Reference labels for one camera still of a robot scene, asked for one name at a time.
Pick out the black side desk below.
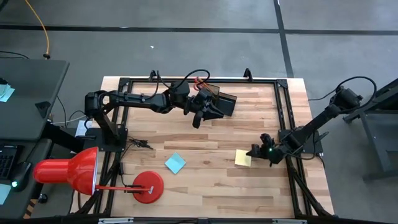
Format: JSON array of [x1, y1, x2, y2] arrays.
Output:
[[0, 58, 70, 142]]

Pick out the white paper sheet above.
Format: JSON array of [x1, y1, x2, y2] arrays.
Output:
[[75, 119, 94, 138]]

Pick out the red desk lamp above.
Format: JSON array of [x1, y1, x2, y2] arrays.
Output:
[[32, 146, 165, 205]]

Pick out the black metal table frame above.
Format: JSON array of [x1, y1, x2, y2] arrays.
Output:
[[73, 70, 335, 218]]

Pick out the black metal stand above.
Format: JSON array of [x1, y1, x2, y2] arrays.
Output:
[[343, 77, 398, 183]]

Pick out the yellow sticky note pad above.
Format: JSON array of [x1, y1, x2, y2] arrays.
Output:
[[234, 149, 252, 167]]

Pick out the black computer mouse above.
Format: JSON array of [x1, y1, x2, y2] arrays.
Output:
[[11, 161, 32, 193]]

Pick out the yellow cable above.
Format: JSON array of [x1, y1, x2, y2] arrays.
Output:
[[24, 0, 51, 60]]

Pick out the black keyboard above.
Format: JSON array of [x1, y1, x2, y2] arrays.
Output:
[[0, 144, 19, 180]]

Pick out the blue sticky note pad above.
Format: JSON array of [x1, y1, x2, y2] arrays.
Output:
[[164, 152, 187, 175]]

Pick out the black mesh desk organizer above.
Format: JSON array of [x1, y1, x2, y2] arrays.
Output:
[[198, 82, 238, 118]]

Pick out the yellow pencil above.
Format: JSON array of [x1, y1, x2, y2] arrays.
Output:
[[197, 78, 215, 93], [198, 81, 218, 96]]

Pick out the black cable bundle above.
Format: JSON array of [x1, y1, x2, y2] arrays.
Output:
[[127, 138, 154, 151]]

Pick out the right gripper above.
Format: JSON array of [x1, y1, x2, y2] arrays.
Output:
[[246, 141, 285, 166]]

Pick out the blue paper notes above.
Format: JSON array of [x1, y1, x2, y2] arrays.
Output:
[[0, 83, 16, 103]]

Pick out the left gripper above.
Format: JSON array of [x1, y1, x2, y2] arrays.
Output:
[[183, 88, 224, 121]]

